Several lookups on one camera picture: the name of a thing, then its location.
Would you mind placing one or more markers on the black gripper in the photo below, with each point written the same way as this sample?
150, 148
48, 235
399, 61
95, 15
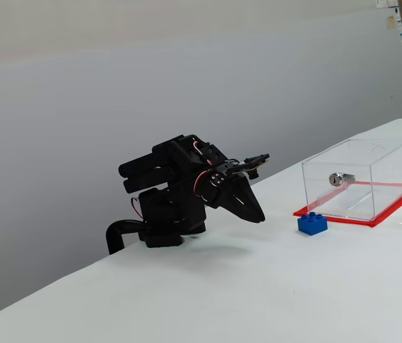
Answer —
240, 200

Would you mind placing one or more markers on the blue lego brick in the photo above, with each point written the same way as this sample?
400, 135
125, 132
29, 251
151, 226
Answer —
311, 226

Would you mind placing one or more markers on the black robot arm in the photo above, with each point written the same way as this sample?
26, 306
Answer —
175, 200

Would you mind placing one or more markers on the transparent plastic box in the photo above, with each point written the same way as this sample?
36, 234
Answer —
375, 200

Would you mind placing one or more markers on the silver lock cylinder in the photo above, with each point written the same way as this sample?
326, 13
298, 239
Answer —
340, 178

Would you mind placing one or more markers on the black table clamp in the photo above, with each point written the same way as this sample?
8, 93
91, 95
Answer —
113, 236

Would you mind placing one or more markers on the yellow sticky note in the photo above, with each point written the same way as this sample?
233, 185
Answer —
389, 22

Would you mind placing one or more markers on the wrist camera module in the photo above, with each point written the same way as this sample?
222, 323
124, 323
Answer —
256, 161

